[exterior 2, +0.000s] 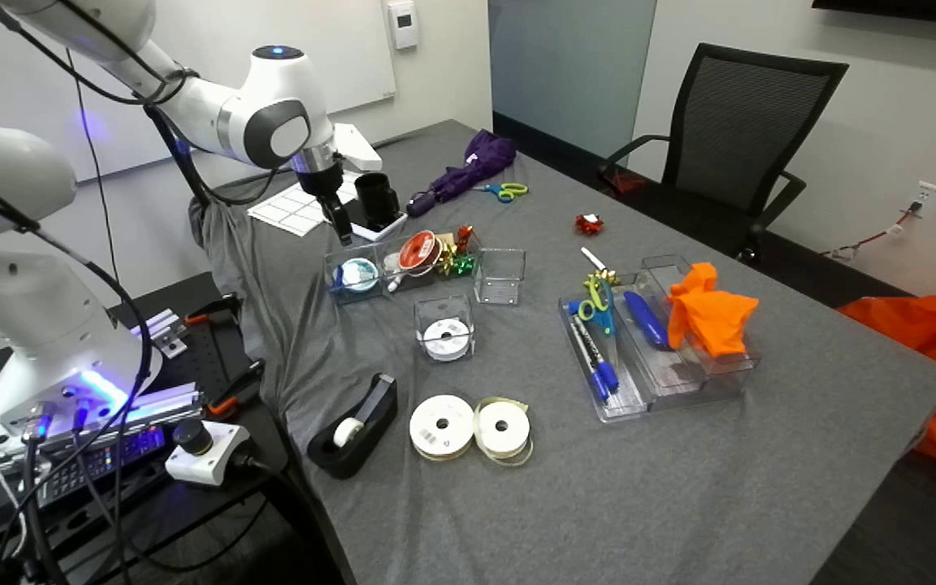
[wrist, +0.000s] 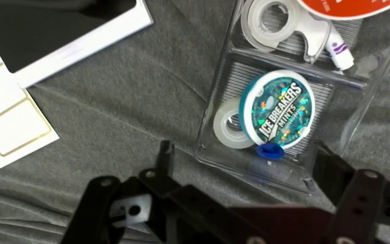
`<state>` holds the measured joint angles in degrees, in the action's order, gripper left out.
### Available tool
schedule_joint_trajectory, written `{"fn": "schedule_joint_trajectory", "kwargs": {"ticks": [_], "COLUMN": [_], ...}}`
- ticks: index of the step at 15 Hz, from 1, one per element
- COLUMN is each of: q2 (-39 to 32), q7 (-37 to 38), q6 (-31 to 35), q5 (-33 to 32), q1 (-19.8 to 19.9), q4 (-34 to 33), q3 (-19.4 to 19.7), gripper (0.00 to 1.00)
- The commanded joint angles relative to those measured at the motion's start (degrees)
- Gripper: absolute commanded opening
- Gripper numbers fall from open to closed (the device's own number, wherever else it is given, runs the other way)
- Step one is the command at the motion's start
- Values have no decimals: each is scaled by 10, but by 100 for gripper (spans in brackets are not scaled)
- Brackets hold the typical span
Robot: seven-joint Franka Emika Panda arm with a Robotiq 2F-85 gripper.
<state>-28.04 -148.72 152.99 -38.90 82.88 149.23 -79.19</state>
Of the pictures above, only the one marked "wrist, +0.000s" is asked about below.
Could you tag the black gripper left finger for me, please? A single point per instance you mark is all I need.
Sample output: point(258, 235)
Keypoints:
point(96, 211)

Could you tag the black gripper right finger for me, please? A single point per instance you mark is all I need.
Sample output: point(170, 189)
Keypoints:
point(366, 211)

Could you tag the clear plastic tape tray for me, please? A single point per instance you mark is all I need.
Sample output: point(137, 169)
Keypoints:
point(366, 103)

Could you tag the teal Ice Breakers mint tin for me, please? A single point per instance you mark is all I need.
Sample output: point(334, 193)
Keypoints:
point(278, 108)

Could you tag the grey tablecloth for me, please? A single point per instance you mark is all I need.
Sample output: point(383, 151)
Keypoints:
point(136, 116)

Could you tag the blue rubber cap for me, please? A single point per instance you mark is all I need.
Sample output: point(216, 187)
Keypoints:
point(270, 151)

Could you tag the white label sheet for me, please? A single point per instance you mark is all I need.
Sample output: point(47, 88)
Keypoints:
point(10, 126)

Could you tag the small white tape roll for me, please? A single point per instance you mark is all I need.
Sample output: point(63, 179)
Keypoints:
point(224, 132)

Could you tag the white tube with purple print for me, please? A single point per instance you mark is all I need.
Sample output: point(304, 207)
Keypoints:
point(339, 48)

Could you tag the black box with white border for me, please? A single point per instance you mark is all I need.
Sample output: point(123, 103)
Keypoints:
point(47, 31)

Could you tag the red ribbon spool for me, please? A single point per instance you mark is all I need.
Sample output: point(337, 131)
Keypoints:
point(349, 8)

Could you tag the clear tape dispenser roll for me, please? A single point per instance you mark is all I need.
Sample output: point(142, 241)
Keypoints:
point(258, 27)

